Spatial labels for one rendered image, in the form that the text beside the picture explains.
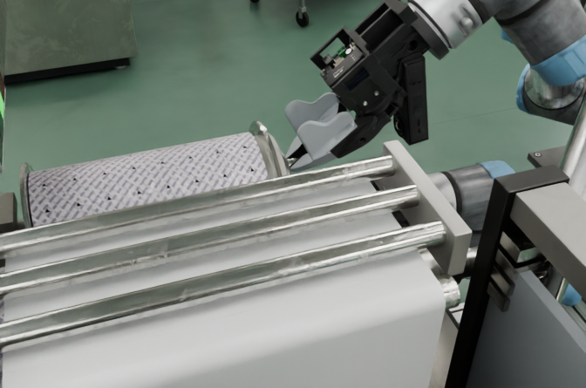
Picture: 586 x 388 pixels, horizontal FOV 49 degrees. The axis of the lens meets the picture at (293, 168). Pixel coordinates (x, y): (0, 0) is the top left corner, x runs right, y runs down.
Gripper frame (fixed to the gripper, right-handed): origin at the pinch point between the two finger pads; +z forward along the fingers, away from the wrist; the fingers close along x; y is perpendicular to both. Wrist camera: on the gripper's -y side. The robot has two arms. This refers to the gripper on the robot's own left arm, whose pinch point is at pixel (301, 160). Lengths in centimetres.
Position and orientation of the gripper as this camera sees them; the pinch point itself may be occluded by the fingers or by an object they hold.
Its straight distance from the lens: 74.2
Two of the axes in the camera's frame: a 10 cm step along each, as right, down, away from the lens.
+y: -6.1, -4.9, -6.3
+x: 3.1, 5.8, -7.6
